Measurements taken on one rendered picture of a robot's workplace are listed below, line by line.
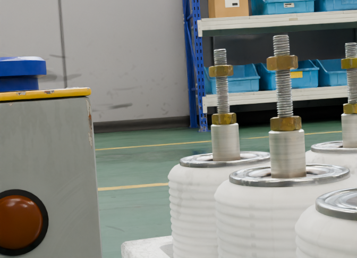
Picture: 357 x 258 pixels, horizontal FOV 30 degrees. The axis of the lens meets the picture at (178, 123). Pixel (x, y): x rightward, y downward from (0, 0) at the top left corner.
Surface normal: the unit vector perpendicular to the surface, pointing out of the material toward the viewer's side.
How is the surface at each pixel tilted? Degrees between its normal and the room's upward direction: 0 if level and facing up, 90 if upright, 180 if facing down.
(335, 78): 95
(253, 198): 57
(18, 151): 90
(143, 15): 90
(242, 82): 95
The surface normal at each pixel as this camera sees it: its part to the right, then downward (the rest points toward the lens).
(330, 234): -0.73, -0.47
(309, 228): -0.84, -0.47
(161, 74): 0.11, 0.04
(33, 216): 0.49, -0.06
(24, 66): 0.67, 0.00
